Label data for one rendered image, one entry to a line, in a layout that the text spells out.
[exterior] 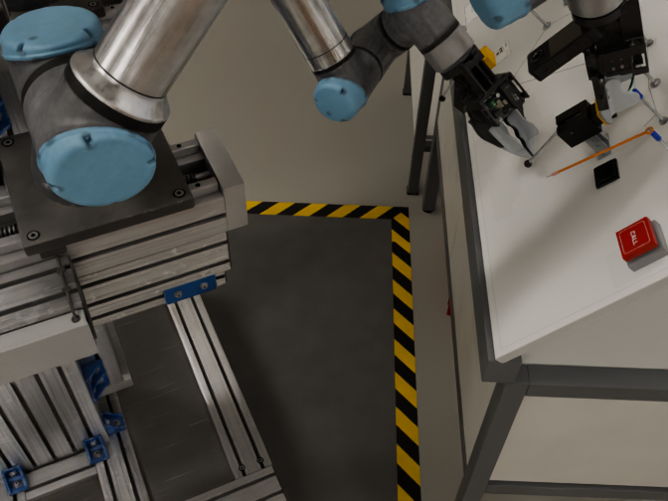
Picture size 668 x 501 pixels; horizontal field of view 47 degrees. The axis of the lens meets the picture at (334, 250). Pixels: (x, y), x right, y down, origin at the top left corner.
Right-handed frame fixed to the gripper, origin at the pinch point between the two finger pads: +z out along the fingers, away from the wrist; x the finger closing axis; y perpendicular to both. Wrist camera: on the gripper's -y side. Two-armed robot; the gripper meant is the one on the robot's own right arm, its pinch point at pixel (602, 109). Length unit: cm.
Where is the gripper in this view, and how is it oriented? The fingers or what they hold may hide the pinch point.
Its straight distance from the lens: 128.1
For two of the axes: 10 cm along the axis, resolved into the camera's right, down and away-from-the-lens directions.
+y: 9.1, -1.6, -3.8
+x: 1.0, -8.0, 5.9
